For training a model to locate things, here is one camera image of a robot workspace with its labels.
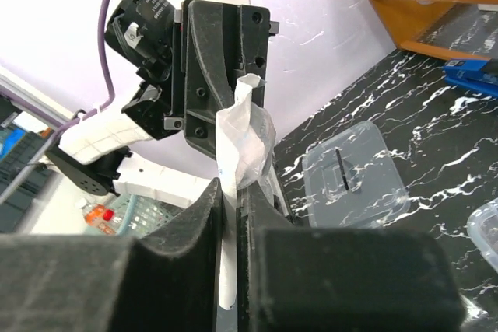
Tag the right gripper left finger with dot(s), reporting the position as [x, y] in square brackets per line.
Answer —
[166, 281]

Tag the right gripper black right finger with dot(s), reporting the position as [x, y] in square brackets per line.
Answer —
[293, 278]

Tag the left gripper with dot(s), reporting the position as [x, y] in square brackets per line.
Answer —
[189, 60]

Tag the white blue medicine packet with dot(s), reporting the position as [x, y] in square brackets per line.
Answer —
[245, 139]

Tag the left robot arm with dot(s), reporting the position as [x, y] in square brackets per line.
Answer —
[95, 155]

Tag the plastic bottle red cap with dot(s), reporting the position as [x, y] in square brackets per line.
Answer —
[97, 216]

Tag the orange wooden shelf rack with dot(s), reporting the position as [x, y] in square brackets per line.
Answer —
[442, 29]

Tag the clear divider tray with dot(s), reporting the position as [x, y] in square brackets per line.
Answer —
[482, 228]

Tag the blue stapler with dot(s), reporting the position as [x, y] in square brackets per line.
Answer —
[479, 76]

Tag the clear box lid with handle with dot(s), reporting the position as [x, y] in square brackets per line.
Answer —
[351, 180]

